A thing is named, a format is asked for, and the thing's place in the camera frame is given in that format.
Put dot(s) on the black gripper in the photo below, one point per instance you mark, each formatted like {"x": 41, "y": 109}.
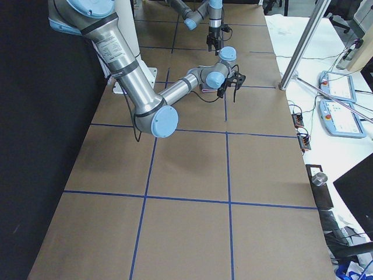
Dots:
{"x": 213, "y": 32}
{"x": 225, "y": 84}

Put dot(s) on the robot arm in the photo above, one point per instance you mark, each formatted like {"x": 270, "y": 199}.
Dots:
{"x": 110, "y": 26}
{"x": 212, "y": 10}

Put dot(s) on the orange black connector box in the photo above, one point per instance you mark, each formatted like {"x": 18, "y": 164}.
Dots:
{"x": 297, "y": 120}

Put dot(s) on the metal grabber stick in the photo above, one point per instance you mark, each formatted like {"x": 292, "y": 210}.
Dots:
{"x": 333, "y": 99}

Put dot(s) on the far teach pendant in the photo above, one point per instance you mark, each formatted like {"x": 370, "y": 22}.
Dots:
{"x": 338, "y": 85}

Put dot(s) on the teach pendant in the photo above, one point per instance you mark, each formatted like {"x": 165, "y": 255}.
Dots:
{"x": 340, "y": 121}
{"x": 338, "y": 85}

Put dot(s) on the near teach pendant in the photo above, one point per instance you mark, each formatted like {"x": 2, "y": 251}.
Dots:
{"x": 340, "y": 121}

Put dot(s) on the metal cylinder weight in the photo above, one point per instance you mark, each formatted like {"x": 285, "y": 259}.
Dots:
{"x": 319, "y": 179}

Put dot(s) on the black tray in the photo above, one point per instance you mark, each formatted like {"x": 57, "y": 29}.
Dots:
{"x": 321, "y": 194}

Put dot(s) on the black monitor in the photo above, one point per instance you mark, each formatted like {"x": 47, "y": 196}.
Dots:
{"x": 355, "y": 189}

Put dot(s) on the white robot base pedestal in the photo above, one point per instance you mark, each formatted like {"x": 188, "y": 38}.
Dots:
{"x": 126, "y": 25}

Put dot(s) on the aluminium frame post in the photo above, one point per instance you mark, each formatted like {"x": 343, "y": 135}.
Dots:
{"x": 310, "y": 29}

